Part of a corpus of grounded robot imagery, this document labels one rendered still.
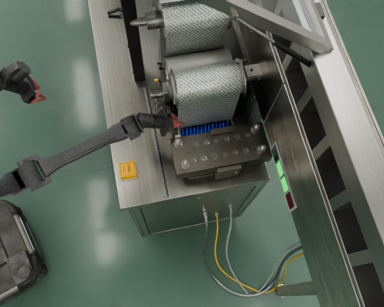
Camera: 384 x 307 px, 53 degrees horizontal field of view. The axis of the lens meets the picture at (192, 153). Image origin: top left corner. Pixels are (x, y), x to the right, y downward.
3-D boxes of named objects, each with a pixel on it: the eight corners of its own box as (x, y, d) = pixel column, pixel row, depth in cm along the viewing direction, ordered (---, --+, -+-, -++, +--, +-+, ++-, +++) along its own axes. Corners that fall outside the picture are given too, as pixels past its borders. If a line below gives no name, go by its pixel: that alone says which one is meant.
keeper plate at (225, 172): (214, 176, 167) (217, 167, 157) (236, 171, 168) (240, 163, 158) (215, 181, 166) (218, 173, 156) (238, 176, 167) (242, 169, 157)
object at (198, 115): (177, 128, 163) (177, 108, 145) (231, 119, 165) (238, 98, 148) (177, 130, 162) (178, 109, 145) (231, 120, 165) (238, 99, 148)
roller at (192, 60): (164, 68, 161) (164, 51, 150) (224, 59, 164) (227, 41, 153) (170, 93, 157) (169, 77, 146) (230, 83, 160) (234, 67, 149)
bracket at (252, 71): (243, 67, 144) (244, 64, 142) (258, 65, 145) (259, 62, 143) (246, 79, 143) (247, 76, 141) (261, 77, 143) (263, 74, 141)
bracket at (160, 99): (155, 119, 177) (152, 84, 148) (169, 117, 177) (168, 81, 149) (157, 129, 175) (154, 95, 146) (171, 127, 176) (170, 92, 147)
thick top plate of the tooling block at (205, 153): (169, 144, 165) (169, 138, 159) (259, 127, 170) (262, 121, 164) (177, 179, 160) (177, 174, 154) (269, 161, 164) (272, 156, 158)
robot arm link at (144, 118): (140, 125, 143) (139, 110, 144) (131, 129, 149) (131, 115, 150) (156, 126, 147) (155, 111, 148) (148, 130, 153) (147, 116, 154)
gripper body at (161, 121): (164, 137, 154) (148, 136, 150) (160, 114, 158) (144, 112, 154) (173, 130, 149) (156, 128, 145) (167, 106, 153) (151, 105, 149)
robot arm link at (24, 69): (-21, 69, 141) (-13, 88, 138) (-1, 49, 138) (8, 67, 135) (6, 78, 152) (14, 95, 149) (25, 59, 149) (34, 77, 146)
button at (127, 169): (118, 164, 168) (117, 162, 166) (135, 161, 169) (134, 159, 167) (120, 179, 166) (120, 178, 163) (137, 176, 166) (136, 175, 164)
